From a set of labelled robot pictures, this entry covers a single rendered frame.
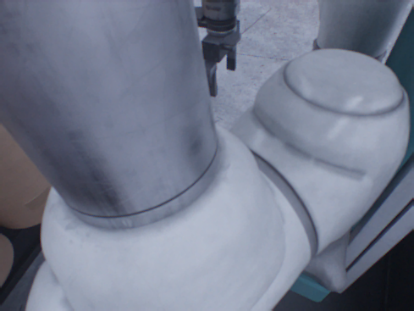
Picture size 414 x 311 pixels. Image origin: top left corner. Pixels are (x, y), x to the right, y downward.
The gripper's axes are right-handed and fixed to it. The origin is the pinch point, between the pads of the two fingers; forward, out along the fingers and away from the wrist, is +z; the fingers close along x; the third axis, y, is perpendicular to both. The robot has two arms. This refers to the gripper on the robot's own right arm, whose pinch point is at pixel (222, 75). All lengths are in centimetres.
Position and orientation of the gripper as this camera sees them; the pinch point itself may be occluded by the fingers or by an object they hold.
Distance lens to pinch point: 83.7
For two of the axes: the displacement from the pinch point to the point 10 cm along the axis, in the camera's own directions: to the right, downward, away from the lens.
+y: 9.0, 3.1, -3.2
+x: 4.4, -7.0, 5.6
